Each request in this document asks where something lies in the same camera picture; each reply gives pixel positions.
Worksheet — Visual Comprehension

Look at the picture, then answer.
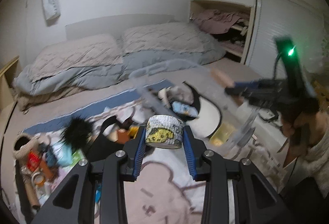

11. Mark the teal tissue pack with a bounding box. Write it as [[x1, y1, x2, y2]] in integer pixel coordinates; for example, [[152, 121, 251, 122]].
[[51, 141, 73, 167]]

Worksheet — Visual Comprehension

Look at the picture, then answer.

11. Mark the black feather pom pom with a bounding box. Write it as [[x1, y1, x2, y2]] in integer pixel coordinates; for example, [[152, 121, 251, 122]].
[[61, 117, 93, 152]]

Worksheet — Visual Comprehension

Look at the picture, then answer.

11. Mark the red snack box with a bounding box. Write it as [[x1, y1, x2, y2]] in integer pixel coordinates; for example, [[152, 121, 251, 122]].
[[27, 150, 41, 172]]

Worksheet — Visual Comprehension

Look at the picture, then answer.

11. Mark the white louvered closet door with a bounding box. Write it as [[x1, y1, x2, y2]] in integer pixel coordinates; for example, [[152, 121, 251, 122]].
[[245, 0, 326, 78]]

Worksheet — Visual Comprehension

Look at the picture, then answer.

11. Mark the blue white sachet pack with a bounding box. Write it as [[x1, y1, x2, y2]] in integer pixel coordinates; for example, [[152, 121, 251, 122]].
[[171, 101, 198, 118]]

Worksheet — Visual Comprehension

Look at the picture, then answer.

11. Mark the right beige quilted pillow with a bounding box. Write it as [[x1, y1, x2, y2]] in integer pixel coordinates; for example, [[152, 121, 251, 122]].
[[122, 22, 214, 53]]

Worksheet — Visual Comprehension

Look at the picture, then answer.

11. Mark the black sun visor cap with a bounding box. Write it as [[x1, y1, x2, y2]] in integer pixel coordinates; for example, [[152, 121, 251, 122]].
[[86, 116, 134, 163]]

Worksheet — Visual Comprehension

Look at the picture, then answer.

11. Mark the cardboard tube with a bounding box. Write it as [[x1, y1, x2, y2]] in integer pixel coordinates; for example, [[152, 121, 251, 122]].
[[22, 175, 40, 210]]

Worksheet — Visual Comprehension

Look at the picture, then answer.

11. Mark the beige fleece sleeve forearm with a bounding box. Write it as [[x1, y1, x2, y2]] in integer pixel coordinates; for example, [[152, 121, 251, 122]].
[[280, 110, 329, 204]]

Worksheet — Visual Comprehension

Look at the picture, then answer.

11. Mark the patterned tape roll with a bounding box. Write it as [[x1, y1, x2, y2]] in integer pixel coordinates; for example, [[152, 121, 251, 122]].
[[145, 115, 184, 149]]

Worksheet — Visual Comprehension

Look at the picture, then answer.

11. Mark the grey blue duvet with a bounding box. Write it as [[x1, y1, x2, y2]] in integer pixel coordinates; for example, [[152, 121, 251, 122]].
[[13, 38, 225, 96]]

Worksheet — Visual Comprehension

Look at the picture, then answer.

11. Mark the wooden bedside shelf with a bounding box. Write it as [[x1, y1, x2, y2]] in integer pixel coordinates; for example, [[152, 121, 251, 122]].
[[1, 56, 19, 111]]

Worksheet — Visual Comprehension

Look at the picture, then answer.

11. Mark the left beige quilted pillow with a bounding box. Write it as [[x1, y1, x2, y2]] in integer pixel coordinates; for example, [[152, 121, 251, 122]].
[[28, 34, 123, 82]]

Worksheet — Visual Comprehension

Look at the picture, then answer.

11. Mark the beige quilted pillow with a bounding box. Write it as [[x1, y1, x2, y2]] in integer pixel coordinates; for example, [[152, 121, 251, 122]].
[[122, 22, 214, 53], [28, 34, 123, 82]]

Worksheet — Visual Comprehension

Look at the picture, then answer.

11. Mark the white bed headboard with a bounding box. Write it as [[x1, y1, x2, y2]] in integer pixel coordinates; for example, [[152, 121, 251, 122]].
[[65, 14, 175, 41]]

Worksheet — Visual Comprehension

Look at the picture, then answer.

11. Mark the blue scrunchie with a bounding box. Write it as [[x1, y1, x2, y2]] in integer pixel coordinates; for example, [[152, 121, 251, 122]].
[[40, 143, 57, 167]]

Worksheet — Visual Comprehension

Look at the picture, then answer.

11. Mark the white black sun visor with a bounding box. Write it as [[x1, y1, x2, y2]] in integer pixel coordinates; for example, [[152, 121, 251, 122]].
[[157, 81, 222, 139]]

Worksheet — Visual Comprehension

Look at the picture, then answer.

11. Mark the brown leather pouch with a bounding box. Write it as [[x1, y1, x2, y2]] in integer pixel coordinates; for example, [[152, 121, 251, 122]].
[[40, 160, 56, 182]]

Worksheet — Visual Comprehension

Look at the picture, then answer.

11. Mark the clear plastic storage bin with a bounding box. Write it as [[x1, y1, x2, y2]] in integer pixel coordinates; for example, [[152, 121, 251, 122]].
[[129, 59, 258, 156]]

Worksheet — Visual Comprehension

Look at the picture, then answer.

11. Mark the beige fuzzy slipper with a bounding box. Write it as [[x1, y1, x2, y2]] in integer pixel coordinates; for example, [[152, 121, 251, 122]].
[[12, 133, 39, 166]]

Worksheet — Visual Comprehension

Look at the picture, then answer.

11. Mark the pink clothes pile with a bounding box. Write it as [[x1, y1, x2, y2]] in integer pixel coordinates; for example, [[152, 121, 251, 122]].
[[192, 9, 250, 35]]

